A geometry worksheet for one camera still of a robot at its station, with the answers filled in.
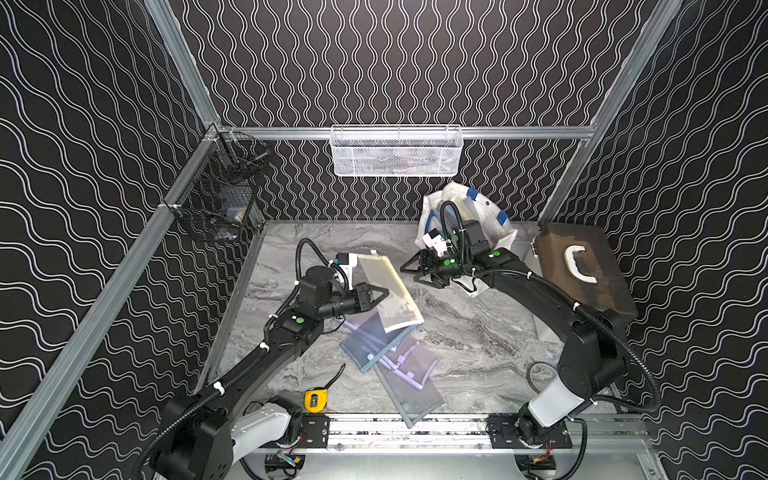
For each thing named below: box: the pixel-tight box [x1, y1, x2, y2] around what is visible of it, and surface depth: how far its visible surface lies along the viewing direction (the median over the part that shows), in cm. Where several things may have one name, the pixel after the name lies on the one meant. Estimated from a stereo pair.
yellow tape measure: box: [303, 363, 346, 414], surface depth 80 cm
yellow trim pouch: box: [357, 254, 425, 333], surface depth 78 cm
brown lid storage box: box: [534, 224, 638, 319], surface depth 87 cm
